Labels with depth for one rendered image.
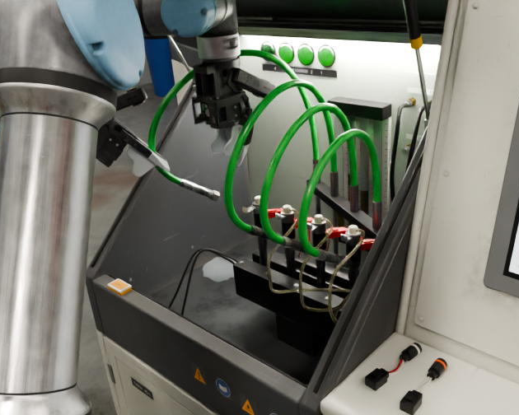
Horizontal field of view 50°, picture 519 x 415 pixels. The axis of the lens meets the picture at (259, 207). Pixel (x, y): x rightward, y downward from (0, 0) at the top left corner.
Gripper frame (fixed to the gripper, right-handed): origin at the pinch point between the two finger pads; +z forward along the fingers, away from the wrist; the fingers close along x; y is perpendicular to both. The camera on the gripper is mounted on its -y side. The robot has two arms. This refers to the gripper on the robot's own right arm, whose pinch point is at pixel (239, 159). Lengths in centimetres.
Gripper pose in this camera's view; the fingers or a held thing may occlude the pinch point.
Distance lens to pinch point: 111.8
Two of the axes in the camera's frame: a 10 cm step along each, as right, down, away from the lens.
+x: 7.3, 2.4, -6.4
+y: -6.8, 3.6, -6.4
